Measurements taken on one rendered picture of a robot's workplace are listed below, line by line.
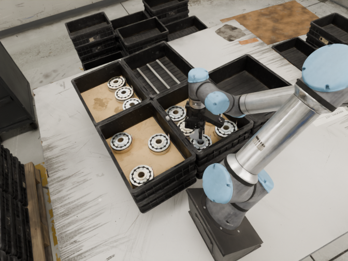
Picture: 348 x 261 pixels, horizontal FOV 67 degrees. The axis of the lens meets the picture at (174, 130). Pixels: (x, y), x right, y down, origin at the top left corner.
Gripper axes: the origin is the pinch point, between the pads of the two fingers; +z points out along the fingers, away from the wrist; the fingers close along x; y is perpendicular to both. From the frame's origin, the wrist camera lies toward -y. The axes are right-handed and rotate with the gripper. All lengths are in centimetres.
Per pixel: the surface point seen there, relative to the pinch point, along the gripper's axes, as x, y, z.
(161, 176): 27.2, 11.1, -4.6
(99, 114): -8, 57, 1
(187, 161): 18.9, 2.9, -5.6
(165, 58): -58, 34, -4
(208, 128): -8.0, -1.5, 1.3
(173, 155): 10.0, 11.6, 3.4
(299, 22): -263, -74, 55
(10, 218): 38, 108, 52
